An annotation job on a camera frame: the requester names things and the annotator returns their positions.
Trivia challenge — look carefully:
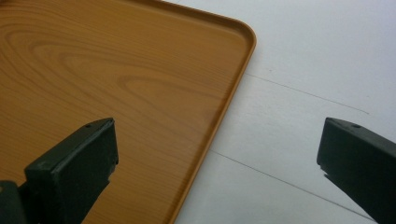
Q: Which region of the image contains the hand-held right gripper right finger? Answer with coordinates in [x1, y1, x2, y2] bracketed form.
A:
[316, 117, 396, 224]

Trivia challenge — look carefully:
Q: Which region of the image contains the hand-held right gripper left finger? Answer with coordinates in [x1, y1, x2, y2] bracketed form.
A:
[19, 117, 120, 224]

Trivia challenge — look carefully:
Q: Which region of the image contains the brown wood-grain tray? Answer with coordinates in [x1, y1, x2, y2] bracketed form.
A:
[0, 0, 258, 224]

